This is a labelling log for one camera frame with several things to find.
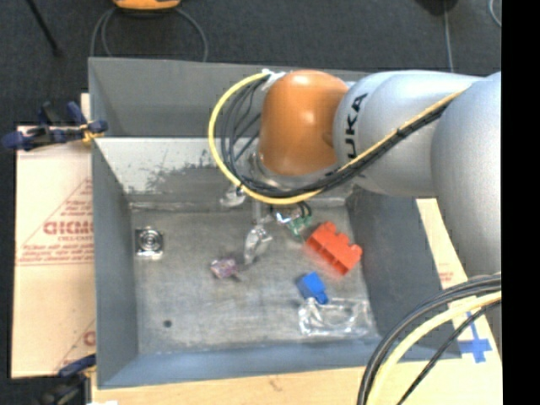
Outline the small purple packet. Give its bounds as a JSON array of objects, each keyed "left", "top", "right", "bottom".
[{"left": 210, "top": 257, "right": 240, "bottom": 281}]

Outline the silver square metal piece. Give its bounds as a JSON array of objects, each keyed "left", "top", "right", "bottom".
[{"left": 134, "top": 226, "right": 165, "bottom": 261}]

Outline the orange-red toy brick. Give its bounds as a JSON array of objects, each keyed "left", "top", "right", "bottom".
[{"left": 304, "top": 220, "right": 364, "bottom": 277}]

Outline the clear plastic packet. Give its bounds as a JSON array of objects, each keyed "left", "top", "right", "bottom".
[{"left": 297, "top": 300, "right": 374, "bottom": 338}]

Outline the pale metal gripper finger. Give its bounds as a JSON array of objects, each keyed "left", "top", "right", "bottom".
[
  {"left": 243, "top": 224, "right": 274, "bottom": 266},
  {"left": 219, "top": 185, "right": 247, "bottom": 208}
]

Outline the blue plastic block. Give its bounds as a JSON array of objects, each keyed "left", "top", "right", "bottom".
[{"left": 294, "top": 272, "right": 330, "bottom": 305}]

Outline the brown cardboard board, red print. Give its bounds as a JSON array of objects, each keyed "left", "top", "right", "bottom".
[{"left": 9, "top": 122, "right": 502, "bottom": 380}]

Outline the grey metal bin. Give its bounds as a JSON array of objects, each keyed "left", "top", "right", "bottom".
[{"left": 87, "top": 57, "right": 462, "bottom": 390}]

